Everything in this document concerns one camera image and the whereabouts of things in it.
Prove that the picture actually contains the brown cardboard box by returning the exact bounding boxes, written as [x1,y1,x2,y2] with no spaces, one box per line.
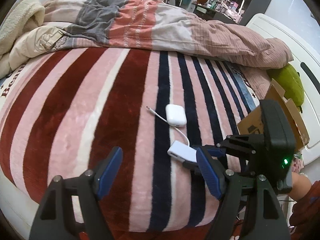
[236,78,311,153]

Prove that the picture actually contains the cream fluffy blanket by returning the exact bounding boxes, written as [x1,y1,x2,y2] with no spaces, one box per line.
[0,0,63,77]

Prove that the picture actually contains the white earbuds case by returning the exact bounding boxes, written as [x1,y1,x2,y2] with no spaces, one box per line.
[165,104,187,127]

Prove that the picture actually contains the white cable adapter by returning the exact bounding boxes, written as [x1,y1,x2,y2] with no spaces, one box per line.
[146,106,196,163]

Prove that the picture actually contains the dark cluttered bookshelf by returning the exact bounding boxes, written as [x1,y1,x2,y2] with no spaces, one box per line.
[193,0,271,25]

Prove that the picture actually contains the striped pink fleece blanket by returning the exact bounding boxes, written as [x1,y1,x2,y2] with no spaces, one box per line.
[1,48,258,232]

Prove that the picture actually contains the pink ribbed pillow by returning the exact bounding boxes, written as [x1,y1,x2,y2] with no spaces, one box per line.
[240,66,271,100]

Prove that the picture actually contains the white bed headboard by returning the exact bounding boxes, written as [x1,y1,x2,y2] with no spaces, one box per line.
[246,13,320,151]

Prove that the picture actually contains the green plush toy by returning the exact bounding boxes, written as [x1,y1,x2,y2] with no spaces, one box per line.
[267,63,305,113]

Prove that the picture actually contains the pink grey patchwork duvet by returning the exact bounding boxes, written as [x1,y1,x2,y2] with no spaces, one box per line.
[44,0,293,69]

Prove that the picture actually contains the person right hand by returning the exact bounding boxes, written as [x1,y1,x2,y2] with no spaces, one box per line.
[288,172,312,202]

